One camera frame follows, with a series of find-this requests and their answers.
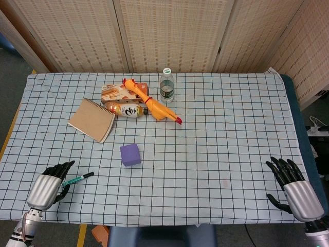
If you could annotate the yellow rubber chicken toy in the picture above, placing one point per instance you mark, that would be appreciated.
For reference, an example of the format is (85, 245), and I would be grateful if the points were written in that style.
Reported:
(151, 101)

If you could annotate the beige folding screen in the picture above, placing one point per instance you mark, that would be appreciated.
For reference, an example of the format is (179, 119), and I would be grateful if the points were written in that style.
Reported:
(167, 33)

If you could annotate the purple foam cube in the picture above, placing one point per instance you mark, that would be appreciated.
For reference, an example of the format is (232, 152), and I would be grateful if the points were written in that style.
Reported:
(130, 155)

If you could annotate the clear water bottle green label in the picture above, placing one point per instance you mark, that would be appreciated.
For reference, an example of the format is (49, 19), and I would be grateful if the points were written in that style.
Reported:
(167, 87)

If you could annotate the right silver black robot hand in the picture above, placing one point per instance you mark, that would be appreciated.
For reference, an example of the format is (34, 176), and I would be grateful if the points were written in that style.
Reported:
(300, 195)

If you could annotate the orange juice bottle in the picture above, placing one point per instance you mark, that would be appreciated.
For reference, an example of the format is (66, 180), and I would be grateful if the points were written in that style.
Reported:
(126, 109)

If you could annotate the orange snack box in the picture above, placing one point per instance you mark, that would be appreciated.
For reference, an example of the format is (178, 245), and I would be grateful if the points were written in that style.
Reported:
(115, 94)

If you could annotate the blue chair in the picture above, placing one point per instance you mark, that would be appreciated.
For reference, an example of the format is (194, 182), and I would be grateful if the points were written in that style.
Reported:
(162, 235)

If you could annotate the white power strip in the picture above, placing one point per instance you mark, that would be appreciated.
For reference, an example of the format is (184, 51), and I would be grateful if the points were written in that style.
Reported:
(317, 127)

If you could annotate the blue grid tablecloth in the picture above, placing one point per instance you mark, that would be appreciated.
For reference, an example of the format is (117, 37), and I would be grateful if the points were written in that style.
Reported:
(180, 159)

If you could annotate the green black marker pen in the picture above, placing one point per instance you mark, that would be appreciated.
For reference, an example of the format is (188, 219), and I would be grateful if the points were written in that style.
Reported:
(78, 178)

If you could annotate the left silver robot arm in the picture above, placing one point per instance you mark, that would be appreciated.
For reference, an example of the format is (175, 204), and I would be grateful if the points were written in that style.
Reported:
(24, 227)

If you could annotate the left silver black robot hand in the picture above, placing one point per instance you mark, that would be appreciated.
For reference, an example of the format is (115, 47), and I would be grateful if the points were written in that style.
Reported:
(43, 190)

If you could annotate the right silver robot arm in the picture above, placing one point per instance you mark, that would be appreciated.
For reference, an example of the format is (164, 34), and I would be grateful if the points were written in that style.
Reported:
(314, 232)

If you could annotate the brown spiral notebook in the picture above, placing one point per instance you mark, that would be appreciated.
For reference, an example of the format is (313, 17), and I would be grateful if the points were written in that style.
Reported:
(92, 120)

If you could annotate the dark blue table pad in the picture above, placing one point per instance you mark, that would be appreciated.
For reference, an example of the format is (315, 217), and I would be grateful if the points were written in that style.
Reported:
(298, 108)

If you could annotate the orange cardboard box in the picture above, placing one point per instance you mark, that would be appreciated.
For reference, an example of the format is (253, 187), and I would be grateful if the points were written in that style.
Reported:
(100, 232)

